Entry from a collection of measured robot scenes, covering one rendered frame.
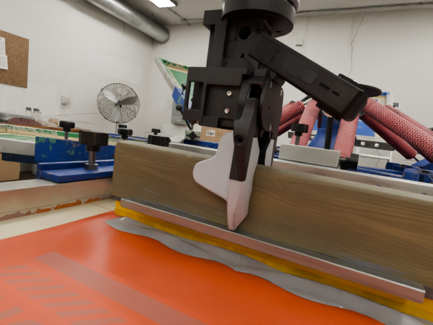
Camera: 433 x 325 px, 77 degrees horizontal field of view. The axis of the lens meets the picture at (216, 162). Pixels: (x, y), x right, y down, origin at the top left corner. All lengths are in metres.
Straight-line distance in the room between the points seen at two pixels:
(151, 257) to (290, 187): 0.15
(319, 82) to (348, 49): 4.45
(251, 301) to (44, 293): 0.15
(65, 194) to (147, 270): 0.20
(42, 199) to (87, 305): 0.21
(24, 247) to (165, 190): 0.14
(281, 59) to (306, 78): 0.03
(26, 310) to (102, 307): 0.05
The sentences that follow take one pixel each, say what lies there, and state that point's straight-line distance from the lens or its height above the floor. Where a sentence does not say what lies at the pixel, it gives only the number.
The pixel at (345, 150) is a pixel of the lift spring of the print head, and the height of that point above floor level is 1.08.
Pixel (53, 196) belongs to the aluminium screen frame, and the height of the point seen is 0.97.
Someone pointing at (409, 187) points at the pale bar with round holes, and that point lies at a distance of 0.58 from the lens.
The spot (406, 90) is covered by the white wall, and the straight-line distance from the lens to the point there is 4.59.
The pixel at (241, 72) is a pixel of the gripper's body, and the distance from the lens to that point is 0.26.
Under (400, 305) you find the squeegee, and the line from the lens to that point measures 0.29.
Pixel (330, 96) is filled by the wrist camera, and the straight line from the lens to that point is 0.25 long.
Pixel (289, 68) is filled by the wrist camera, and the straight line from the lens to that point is 0.26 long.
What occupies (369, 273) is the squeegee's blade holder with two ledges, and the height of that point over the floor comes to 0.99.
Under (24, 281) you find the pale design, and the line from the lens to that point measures 0.27.
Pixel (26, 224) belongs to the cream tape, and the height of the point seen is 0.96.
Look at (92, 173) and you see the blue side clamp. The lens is 0.44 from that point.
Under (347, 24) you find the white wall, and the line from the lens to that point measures 4.82.
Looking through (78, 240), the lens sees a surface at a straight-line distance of 0.33.
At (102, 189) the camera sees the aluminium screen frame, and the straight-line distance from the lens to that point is 0.47.
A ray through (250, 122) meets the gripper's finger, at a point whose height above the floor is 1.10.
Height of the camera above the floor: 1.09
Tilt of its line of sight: 6 degrees down
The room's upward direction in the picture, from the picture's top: 7 degrees clockwise
